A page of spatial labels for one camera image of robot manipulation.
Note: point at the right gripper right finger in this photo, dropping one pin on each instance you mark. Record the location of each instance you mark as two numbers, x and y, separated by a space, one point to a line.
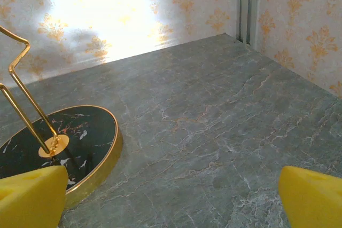
312 201

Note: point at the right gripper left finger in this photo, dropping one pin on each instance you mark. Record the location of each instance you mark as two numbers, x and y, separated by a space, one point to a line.
32 198

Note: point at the aluminium corner post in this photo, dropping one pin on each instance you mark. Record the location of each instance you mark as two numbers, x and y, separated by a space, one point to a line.
244 3

